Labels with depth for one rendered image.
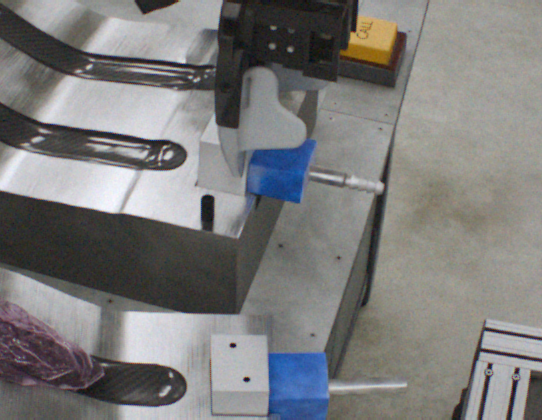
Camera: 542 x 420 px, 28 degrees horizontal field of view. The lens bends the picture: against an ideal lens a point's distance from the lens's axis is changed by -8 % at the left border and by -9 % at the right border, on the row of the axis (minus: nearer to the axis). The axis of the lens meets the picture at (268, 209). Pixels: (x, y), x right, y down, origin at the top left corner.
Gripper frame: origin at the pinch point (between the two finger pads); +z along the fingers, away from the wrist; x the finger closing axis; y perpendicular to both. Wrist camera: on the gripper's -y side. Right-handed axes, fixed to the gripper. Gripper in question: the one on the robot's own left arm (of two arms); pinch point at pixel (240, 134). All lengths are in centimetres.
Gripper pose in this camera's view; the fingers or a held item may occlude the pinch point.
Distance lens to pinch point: 82.7
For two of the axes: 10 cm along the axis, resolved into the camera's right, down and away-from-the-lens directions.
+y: 9.6, 2.0, -1.7
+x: 2.6, -6.3, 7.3
